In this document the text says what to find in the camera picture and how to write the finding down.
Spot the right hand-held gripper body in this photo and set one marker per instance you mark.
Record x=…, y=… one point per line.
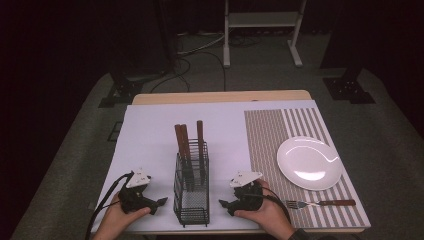
x=248, y=198

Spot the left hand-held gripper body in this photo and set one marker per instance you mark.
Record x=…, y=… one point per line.
x=133, y=198

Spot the person's left hand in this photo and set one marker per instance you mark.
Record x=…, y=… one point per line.
x=116, y=221

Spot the person's right hand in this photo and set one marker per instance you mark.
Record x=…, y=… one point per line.
x=271, y=216

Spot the striped grey placemat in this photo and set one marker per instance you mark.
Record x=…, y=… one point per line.
x=266, y=143

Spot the white round plate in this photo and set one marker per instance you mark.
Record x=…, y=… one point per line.
x=308, y=163

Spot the wooden table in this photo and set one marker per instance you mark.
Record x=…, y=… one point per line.
x=216, y=97

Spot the black floor stand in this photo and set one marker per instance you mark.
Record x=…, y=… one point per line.
x=348, y=88
x=123, y=88

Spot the white metal stand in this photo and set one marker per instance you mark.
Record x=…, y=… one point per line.
x=261, y=19

